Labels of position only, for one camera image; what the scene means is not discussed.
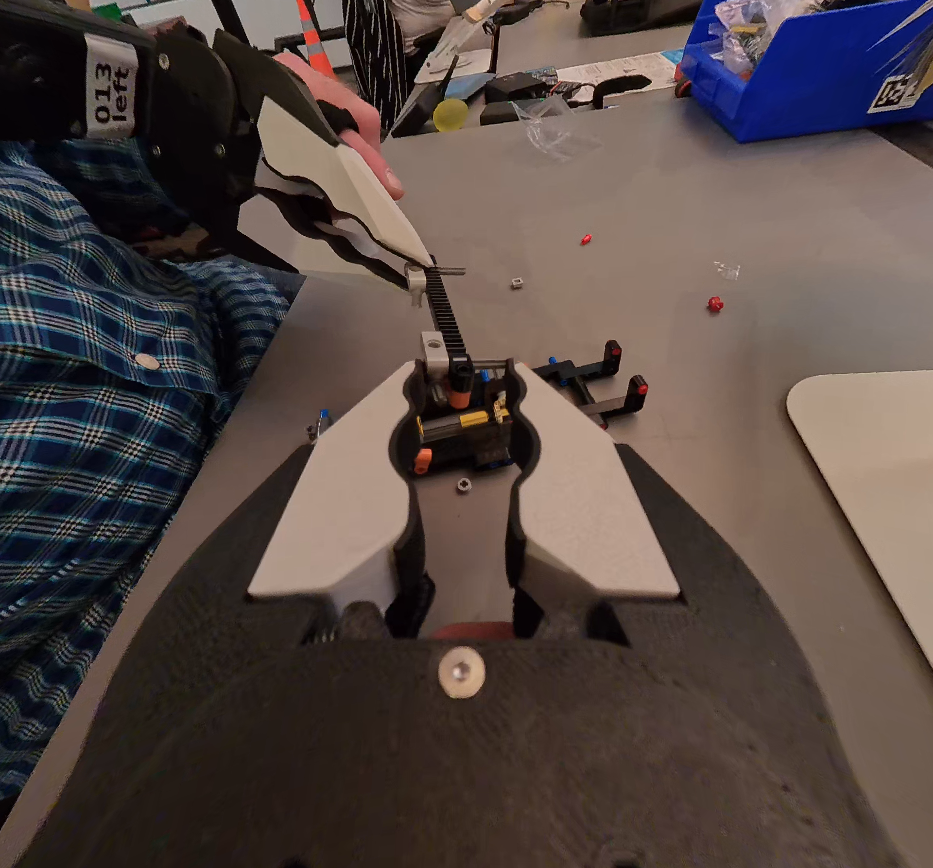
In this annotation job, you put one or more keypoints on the black lego gear rack assembly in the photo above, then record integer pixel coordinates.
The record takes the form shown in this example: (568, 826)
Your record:
(446, 314)

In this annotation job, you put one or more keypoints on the white rounded board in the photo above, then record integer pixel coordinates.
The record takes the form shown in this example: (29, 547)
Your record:
(875, 481)

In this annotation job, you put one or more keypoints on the printed paper sheet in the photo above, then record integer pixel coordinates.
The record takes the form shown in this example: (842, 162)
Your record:
(619, 70)

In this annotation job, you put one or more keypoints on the black tablet device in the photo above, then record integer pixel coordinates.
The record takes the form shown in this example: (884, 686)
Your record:
(419, 110)

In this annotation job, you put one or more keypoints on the yellow ball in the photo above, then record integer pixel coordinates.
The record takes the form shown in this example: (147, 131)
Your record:
(450, 115)

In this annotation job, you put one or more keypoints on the person's left hand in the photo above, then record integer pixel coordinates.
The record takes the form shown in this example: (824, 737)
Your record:
(368, 135)

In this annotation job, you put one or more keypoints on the clear plastic bag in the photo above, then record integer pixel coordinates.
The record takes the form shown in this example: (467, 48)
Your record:
(554, 128)

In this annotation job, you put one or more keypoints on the black box device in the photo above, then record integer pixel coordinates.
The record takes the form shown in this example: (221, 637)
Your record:
(514, 88)

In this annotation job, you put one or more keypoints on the black lego chassis assembly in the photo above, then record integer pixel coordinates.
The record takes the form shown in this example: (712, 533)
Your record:
(459, 445)

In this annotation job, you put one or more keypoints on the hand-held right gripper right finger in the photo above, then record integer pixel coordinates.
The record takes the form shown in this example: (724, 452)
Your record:
(590, 518)

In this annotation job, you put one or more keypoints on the blue plastic bin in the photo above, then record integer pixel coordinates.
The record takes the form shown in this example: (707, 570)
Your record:
(802, 81)

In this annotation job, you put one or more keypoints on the light blue paper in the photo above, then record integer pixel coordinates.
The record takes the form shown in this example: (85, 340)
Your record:
(470, 86)

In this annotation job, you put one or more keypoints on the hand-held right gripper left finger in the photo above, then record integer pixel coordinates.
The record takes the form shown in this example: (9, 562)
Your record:
(342, 518)

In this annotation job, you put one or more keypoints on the black striped chair back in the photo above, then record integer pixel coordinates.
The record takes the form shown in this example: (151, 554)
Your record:
(372, 29)

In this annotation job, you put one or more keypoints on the small clear plastic piece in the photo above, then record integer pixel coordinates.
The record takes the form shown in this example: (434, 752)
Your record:
(727, 270)

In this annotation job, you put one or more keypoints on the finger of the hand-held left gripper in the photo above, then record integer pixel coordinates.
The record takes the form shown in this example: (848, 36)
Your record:
(321, 161)
(291, 188)

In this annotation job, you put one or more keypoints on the black flat device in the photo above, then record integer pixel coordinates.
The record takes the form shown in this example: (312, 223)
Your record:
(503, 113)

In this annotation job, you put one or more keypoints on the orange striped traffic cone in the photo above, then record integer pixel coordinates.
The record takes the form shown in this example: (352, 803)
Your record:
(313, 37)

